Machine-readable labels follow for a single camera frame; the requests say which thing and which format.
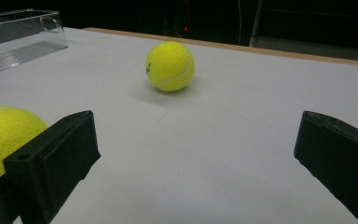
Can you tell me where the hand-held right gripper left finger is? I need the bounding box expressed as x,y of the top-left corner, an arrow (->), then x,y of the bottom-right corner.
3,109 -> 102,224

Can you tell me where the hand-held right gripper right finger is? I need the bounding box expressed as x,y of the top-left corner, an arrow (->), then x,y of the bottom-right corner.
293,110 -> 358,224

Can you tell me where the yellow tennis ball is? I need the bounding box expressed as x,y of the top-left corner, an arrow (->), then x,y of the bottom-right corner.
0,105 -> 48,179
145,40 -> 196,92

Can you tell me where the clear plastic container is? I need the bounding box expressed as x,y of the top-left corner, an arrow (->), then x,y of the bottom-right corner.
0,8 -> 69,78

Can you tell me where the grey metal stand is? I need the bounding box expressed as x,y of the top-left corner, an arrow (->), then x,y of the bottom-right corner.
249,0 -> 358,63

